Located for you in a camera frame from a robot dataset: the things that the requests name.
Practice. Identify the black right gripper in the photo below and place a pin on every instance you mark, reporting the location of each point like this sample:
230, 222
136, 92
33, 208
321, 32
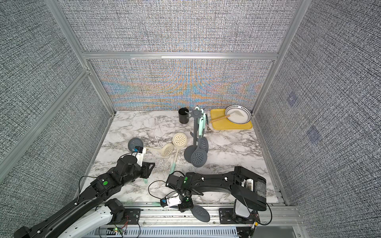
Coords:
182, 208

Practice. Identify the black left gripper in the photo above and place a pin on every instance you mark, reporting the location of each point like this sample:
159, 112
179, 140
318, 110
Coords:
147, 170

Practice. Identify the dark grey utensil rack stand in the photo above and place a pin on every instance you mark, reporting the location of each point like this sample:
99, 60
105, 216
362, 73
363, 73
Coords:
190, 149

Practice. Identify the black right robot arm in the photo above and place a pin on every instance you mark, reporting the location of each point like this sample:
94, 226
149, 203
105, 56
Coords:
245, 186

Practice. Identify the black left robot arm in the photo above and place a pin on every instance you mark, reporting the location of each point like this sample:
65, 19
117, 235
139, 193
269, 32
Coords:
101, 189

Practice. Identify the cream slotted spoon small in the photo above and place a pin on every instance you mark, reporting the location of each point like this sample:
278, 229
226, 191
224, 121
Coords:
165, 151

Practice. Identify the black cup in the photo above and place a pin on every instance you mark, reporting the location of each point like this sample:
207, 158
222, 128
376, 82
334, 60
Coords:
183, 115

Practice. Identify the yellow tray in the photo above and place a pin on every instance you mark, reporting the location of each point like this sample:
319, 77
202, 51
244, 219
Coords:
225, 124

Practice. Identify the white patterned plate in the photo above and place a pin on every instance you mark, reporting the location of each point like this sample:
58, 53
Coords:
245, 118

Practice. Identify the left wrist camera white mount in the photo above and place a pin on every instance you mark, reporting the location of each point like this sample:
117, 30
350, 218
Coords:
139, 154

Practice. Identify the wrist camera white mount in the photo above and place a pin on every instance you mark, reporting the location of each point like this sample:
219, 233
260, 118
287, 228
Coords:
170, 201
139, 154

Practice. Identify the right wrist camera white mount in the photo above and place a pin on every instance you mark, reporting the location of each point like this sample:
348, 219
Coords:
170, 201

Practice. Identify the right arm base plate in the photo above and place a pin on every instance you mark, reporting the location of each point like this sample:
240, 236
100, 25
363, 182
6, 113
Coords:
230, 216

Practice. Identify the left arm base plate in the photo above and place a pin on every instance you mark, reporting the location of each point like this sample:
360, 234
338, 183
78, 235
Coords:
131, 216

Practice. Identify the white spatula wooden handle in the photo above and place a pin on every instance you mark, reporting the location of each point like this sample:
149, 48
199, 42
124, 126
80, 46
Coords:
227, 116

